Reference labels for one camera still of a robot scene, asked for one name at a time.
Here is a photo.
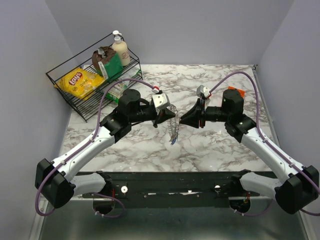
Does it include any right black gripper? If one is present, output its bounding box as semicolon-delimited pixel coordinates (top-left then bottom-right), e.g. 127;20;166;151
179;97;231;129

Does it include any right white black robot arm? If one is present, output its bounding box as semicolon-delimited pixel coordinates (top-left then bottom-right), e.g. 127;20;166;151
179;89;319;214

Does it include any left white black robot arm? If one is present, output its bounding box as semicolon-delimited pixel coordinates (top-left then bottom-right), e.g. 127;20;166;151
35;89;175;209

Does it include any orange small box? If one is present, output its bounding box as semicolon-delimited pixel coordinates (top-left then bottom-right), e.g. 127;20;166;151
228;86;245;98

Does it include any white green snack bag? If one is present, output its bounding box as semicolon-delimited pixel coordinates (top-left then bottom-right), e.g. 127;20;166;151
105;67;141;103

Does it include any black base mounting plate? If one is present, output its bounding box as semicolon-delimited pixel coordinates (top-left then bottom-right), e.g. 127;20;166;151
79;170;276;209

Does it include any brown green snack bag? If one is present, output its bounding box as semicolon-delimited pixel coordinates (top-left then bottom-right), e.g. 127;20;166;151
91;46;124;81

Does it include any cream lotion pump bottle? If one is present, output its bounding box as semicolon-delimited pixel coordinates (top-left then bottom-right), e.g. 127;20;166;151
112;30;131;67

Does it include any yellow Lays chips bag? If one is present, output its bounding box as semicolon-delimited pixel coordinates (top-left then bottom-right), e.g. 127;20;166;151
54;67;105;101

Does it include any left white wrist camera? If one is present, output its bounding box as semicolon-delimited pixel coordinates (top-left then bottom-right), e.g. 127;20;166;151
152;93;171;110

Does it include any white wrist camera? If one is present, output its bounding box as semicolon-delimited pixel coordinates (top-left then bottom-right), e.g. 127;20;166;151
152;93;171;110
196;85;212;100

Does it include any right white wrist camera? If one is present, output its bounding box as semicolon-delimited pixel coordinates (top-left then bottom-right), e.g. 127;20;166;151
196;85;212;100

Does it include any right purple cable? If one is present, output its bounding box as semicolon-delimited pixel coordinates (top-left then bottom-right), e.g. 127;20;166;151
208;71;320;217

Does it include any purple cable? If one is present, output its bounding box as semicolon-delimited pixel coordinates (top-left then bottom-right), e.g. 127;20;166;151
34;78;161;218
208;71;320;217

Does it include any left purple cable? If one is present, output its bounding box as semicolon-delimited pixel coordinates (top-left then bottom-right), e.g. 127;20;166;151
34;78;161;218

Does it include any black wire rack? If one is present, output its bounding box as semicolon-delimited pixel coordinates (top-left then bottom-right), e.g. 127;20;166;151
46;30;143;121

